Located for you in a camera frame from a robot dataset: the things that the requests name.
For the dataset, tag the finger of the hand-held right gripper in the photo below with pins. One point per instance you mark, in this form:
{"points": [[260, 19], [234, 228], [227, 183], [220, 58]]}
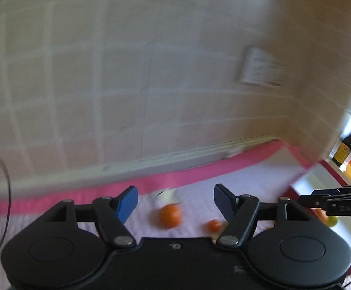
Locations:
{"points": [[344, 189], [341, 207]]}

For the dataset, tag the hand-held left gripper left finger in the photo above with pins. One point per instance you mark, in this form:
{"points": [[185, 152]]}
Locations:
{"points": [[127, 203]]}

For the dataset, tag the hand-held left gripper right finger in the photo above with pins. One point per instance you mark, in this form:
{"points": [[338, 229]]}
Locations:
{"points": [[223, 201]]}

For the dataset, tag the yellow-green fruit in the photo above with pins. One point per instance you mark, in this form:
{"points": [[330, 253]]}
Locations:
{"points": [[333, 221]]}

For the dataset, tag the orange fruit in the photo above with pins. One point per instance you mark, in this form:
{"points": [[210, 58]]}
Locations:
{"points": [[321, 214]]}

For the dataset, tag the white tray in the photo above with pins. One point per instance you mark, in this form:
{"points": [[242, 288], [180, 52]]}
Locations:
{"points": [[320, 179]]}

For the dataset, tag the small orange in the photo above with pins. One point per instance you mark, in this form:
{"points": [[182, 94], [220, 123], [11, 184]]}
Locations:
{"points": [[214, 226]]}

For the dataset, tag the white crumpled object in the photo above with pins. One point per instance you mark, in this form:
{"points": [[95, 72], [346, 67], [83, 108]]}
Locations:
{"points": [[167, 196]]}

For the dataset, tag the dark glass bottle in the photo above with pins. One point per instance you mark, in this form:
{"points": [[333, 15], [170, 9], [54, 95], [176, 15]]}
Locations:
{"points": [[346, 146]]}

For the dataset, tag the large orange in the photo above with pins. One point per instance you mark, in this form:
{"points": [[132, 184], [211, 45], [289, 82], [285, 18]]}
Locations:
{"points": [[171, 216]]}

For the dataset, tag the pink quilted mat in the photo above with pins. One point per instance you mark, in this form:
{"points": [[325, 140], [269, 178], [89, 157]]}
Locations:
{"points": [[72, 194]]}

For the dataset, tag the white wall notice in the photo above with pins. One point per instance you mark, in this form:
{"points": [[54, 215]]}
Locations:
{"points": [[261, 66]]}

